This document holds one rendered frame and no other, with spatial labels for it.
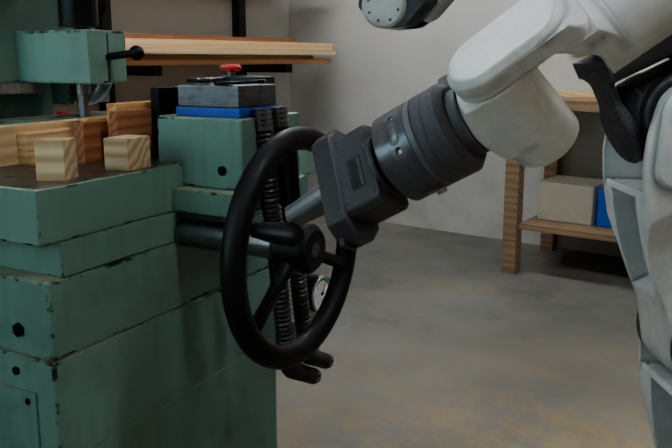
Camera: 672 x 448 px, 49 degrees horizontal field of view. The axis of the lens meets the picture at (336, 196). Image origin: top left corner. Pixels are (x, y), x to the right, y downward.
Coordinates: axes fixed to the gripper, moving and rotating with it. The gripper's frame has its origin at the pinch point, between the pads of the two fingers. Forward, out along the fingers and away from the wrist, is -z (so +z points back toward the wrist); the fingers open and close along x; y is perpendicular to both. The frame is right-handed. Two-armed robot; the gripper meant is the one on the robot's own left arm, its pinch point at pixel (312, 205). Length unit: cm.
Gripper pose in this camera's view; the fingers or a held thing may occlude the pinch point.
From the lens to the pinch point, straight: 75.8
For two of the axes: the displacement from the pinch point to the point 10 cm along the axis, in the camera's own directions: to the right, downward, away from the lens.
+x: -1.8, -8.8, 4.5
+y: -6.2, -2.5, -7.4
